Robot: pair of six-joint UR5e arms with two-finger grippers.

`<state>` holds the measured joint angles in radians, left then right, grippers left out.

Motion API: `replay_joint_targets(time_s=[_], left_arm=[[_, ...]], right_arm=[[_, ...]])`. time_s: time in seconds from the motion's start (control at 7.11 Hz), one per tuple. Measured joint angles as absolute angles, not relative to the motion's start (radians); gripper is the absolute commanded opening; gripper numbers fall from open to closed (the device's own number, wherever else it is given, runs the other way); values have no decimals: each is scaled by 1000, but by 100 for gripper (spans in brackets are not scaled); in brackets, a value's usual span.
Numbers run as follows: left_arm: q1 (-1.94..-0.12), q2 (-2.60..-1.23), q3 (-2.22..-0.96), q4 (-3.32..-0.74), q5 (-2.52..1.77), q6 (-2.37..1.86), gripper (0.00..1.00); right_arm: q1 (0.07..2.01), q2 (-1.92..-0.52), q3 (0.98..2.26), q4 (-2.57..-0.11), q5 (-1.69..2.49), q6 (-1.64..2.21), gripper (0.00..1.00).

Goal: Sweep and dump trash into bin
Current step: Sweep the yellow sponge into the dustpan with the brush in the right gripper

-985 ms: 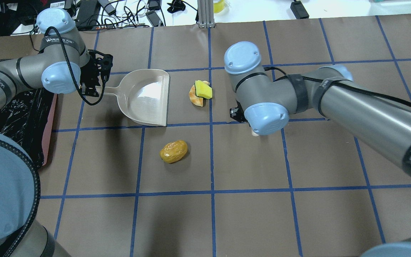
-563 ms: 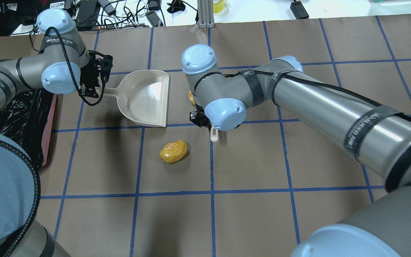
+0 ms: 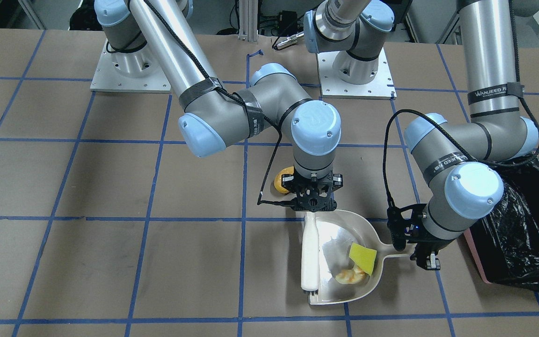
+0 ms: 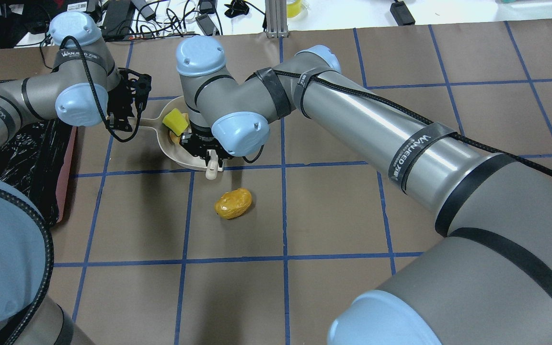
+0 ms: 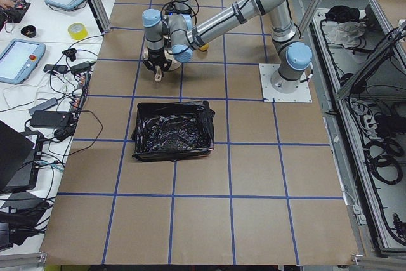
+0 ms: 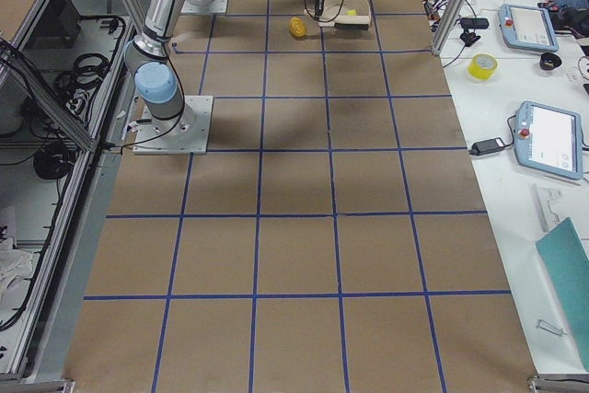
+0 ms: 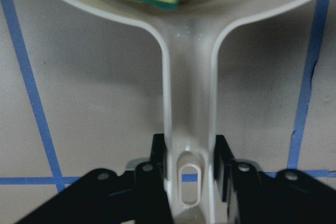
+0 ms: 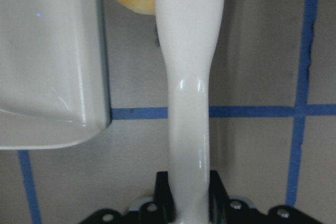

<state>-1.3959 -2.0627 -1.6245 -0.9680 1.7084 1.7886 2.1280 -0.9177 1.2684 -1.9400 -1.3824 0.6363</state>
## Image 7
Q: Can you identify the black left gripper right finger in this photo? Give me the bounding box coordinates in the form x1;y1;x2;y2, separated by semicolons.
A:
214;135;335;223

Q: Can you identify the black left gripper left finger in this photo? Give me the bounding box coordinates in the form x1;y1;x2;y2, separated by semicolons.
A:
18;134;173;223

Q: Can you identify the white plastic dustpan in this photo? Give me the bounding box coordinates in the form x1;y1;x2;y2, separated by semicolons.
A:
63;0;310;223

